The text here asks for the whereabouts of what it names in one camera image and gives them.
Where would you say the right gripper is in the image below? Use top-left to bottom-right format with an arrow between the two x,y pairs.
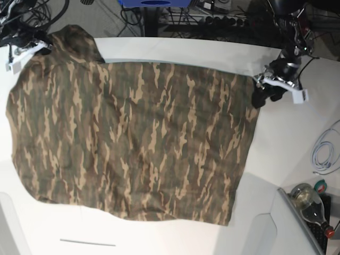
4,30 -> 53,74

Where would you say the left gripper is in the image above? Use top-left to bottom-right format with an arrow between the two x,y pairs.
251,57 -> 309,108

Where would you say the camouflage t-shirt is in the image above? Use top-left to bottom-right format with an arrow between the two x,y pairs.
6,25 -> 259,226

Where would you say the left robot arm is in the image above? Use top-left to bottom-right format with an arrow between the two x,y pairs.
251,1 -> 313,109

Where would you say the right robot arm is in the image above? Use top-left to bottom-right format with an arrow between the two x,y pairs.
1,1 -> 70,74

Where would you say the green tape roll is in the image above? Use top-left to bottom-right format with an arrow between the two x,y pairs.
314,179 -> 327,194

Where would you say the clear plastic bottle red cap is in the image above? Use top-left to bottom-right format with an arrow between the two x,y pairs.
290,183 -> 335,239

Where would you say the blue box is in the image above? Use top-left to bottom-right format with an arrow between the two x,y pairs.
118,0 -> 191,8

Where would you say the white label plate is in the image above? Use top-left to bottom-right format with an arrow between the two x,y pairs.
60,239 -> 116,247

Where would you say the white coiled cable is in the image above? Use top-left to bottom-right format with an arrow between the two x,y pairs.
311,122 -> 340,175

